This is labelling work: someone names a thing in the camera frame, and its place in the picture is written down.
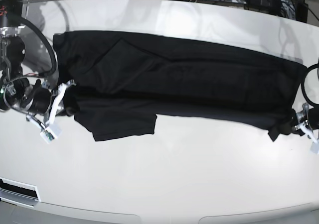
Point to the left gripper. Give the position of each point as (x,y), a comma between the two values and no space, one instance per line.
(306,120)

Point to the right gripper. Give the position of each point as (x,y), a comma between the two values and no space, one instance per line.
(39,101)

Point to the black t-shirt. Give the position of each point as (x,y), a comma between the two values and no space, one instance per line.
(124,80)

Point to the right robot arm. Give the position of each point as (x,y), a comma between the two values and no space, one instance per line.
(13,83)

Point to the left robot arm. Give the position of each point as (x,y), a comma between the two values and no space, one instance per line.
(310,93)

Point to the black power adapter box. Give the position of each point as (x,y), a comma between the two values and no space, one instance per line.
(302,12)

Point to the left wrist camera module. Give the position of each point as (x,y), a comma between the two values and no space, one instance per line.
(315,148)

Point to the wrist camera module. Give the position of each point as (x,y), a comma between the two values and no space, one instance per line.
(50,133)
(315,148)

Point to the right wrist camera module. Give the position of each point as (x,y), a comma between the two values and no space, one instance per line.
(50,133)

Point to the table cable grommet slot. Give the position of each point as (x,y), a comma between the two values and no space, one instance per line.
(18,193)

